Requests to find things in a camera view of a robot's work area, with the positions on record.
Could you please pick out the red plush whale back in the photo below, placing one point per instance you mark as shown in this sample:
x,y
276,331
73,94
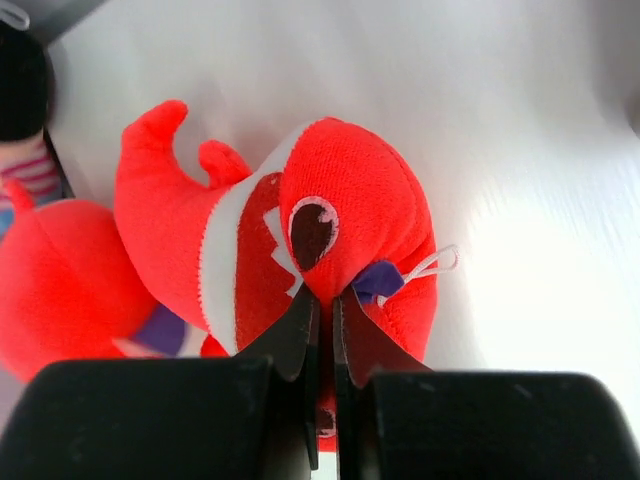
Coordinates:
x,y
70,292

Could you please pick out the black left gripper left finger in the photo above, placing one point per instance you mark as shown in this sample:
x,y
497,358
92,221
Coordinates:
x,y
249,416

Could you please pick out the red plush shark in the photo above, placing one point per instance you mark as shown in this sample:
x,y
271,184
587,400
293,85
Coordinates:
x,y
333,206

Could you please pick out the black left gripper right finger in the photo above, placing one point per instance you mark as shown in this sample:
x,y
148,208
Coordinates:
x,y
396,419

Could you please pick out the pink doll black hair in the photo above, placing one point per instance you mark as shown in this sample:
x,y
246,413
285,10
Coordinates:
x,y
26,151

